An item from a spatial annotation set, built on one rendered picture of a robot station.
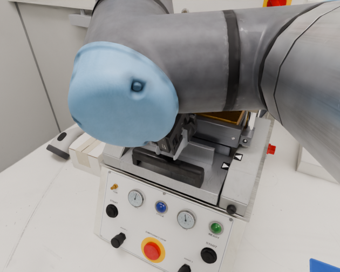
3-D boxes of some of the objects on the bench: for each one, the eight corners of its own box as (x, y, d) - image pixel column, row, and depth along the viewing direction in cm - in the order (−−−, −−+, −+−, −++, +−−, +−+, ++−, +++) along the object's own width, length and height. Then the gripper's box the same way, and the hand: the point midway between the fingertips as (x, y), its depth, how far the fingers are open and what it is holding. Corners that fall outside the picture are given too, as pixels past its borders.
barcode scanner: (88, 128, 98) (83, 111, 93) (102, 134, 95) (99, 117, 90) (47, 157, 84) (39, 140, 79) (62, 165, 81) (56, 147, 76)
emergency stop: (145, 251, 55) (148, 237, 54) (160, 259, 54) (163, 244, 53) (141, 256, 54) (144, 240, 53) (157, 264, 52) (160, 249, 51)
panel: (99, 236, 60) (108, 168, 55) (213, 296, 49) (236, 217, 45) (93, 240, 58) (102, 170, 54) (211, 303, 48) (234, 223, 43)
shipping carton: (107, 137, 94) (103, 117, 88) (134, 147, 89) (132, 127, 83) (71, 166, 81) (64, 145, 75) (101, 179, 76) (95, 158, 70)
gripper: (109, 96, 32) (145, 168, 49) (169, 111, 29) (185, 183, 46) (139, 56, 36) (163, 135, 53) (195, 66, 33) (201, 147, 50)
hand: (178, 143), depth 50 cm, fingers closed, pressing on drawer
